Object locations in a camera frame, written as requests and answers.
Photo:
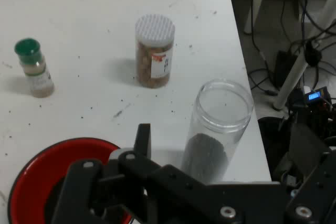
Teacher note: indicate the white-lidded jar brown contents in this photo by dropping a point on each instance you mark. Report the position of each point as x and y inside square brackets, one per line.
[155, 51]

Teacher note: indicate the white slanted leg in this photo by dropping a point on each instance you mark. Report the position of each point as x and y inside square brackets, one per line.
[296, 69]
[258, 1]

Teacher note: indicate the green-capped spice bottle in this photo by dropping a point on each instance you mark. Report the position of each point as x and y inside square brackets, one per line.
[36, 72]

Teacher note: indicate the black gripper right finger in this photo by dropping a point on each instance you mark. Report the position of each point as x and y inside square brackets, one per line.
[317, 195]

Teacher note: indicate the red bowl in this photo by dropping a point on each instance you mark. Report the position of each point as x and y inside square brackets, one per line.
[34, 179]

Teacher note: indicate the small device blue display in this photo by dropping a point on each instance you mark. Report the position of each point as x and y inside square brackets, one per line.
[316, 95]

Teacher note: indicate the tall clear plastic jar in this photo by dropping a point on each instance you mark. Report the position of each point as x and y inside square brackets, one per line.
[223, 119]

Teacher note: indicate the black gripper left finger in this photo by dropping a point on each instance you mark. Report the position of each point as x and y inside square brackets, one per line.
[147, 179]

